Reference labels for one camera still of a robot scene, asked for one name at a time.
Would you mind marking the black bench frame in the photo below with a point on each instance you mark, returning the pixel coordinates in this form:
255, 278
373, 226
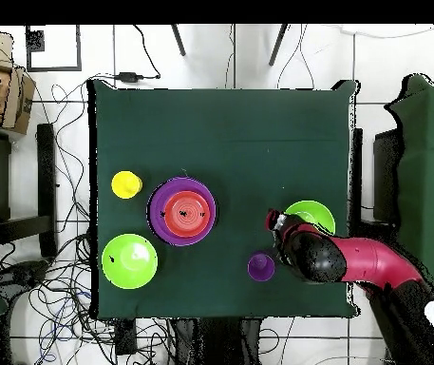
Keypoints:
47, 190

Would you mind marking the green plastic bowl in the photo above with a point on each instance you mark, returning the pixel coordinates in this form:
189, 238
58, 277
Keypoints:
129, 262
315, 213

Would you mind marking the orange ribbed plastic bowl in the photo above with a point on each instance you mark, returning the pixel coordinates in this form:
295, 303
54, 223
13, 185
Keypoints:
188, 215

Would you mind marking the yellow plastic cup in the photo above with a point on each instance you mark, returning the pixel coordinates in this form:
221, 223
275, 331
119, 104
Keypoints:
125, 184

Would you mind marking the black stand foot with knob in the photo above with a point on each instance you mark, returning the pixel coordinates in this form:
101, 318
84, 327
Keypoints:
22, 273

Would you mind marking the purple plastic cup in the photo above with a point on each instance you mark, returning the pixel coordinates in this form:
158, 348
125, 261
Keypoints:
261, 268

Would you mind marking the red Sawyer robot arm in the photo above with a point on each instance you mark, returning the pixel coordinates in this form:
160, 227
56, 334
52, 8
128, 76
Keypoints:
368, 258

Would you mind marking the brown cardboard box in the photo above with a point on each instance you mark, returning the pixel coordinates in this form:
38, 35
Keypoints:
15, 102

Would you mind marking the black square frame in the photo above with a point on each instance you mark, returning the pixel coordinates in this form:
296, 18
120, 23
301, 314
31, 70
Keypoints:
78, 49

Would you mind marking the purple plastic bowl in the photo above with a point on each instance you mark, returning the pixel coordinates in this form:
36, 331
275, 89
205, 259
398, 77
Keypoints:
155, 216

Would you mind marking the black power adapter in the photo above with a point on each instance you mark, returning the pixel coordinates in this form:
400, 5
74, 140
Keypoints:
128, 76

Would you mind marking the black tripod leg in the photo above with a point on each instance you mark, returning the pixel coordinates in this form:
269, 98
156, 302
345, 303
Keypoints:
178, 40
278, 43

